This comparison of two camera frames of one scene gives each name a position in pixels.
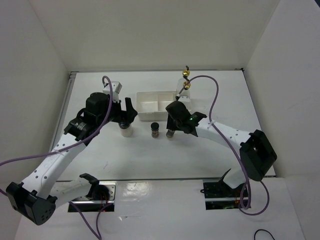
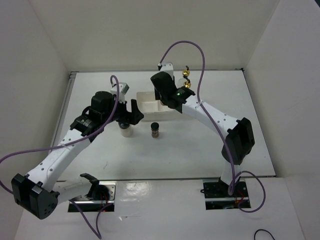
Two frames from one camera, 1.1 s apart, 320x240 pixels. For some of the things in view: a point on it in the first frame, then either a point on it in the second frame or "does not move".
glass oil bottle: x=183 y=88 to x=186 y=72
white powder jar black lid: x=126 y=129 does not move
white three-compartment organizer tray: x=151 y=105 does not move
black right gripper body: x=178 y=124 to x=158 y=96
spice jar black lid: x=154 y=127 does not move
